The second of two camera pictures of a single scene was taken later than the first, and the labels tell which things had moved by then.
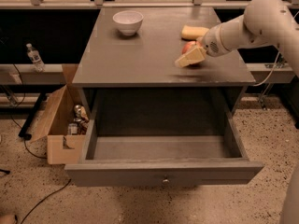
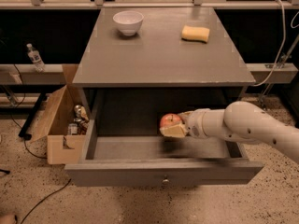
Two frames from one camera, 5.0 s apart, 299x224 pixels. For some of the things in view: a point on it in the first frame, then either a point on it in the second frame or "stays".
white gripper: x=211 y=41 → x=194 y=123
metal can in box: x=72 y=129 stays
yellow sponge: x=193 y=33 stays
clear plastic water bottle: x=35 y=57 stays
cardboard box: x=65 y=124 stays
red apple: x=189 y=46 → x=170 y=119
